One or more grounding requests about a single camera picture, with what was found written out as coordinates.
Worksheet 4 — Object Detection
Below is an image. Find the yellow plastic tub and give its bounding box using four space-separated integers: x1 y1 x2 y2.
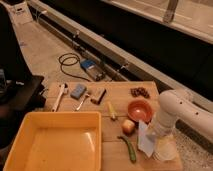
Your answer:
3 112 101 171

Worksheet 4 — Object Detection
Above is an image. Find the red bowl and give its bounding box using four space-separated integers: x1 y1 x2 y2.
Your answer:
127 100 153 123

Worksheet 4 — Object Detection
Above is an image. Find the white paper sign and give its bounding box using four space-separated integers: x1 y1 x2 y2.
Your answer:
12 2 33 25

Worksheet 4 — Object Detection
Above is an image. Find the white paper towel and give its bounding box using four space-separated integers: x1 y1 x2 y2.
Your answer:
137 121 155 157

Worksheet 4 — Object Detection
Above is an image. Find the brown wooden block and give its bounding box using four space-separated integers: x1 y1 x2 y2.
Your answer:
91 88 106 105

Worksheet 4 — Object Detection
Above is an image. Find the blue sponge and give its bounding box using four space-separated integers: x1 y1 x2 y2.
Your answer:
70 84 86 100

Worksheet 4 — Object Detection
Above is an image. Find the white paper cup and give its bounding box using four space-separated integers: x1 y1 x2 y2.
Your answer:
153 135 177 162

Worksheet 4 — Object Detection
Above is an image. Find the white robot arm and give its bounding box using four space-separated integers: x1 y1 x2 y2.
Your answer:
146 89 213 143

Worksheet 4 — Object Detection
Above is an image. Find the apple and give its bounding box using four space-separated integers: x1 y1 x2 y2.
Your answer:
122 119 135 135

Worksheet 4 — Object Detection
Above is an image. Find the blue power tool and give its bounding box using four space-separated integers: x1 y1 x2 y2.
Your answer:
80 59 105 81

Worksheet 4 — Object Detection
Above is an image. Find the bunch of dark grapes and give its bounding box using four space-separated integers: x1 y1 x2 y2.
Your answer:
130 87 150 98

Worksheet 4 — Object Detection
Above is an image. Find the black cable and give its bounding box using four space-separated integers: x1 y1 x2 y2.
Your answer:
58 52 93 83

